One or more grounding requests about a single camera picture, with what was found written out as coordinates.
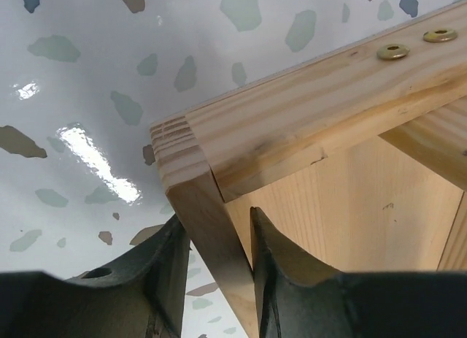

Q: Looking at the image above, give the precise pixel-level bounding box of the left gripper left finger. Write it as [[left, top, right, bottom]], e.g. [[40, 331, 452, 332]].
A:
[[1, 216, 190, 337]]

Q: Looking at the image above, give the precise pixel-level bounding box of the wooden rack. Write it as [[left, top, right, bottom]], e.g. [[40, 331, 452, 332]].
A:
[[150, 1, 466, 337]]

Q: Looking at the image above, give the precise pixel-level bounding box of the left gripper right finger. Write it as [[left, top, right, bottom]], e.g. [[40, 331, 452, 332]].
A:
[[250, 207, 466, 337]]

